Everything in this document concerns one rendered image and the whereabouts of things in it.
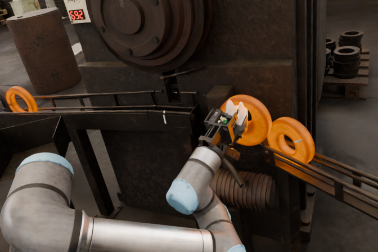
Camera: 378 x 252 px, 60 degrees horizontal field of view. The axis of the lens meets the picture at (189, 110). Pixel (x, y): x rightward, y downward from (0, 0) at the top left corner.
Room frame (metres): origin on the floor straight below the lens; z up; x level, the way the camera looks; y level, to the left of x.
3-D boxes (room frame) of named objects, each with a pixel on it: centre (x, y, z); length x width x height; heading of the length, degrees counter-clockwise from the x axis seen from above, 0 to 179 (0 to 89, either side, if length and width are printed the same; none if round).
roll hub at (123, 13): (1.11, 0.13, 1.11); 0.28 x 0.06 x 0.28; 61
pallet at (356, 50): (2.82, -1.05, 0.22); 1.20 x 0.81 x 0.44; 59
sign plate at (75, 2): (1.46, 0.33, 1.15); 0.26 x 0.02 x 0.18; 61
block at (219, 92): (1.10, -0.13, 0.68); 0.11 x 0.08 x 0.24; 151
